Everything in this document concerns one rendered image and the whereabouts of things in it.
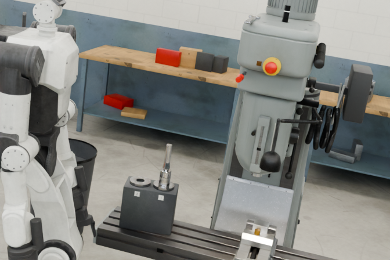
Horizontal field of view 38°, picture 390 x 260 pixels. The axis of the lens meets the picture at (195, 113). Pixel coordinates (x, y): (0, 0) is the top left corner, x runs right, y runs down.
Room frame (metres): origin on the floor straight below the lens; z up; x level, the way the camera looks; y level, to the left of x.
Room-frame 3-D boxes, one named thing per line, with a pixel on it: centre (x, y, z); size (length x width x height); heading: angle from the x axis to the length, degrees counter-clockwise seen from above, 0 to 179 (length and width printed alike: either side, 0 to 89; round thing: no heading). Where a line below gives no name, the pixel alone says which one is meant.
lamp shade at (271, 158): (1.84, -0.29, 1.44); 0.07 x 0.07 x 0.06
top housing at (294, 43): (2.09, -0.28, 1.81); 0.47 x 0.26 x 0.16; 169
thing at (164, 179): (2.17, 0.09, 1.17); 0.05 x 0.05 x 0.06
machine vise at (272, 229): (2.04, -0.32, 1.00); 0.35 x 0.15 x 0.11; 168
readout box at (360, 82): (2.31, -0.66, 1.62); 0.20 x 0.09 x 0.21; 169
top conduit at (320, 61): (2.08, -0.43, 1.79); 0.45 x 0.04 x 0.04; 169
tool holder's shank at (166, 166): (2.17, 0.09, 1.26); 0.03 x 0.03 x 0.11
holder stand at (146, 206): (2.17, 0.14, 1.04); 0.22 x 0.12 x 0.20; 88
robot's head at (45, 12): (1.76, 0.50, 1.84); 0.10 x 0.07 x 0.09; 1
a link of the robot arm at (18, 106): (1.55, 0.51, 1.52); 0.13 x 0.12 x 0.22; 1
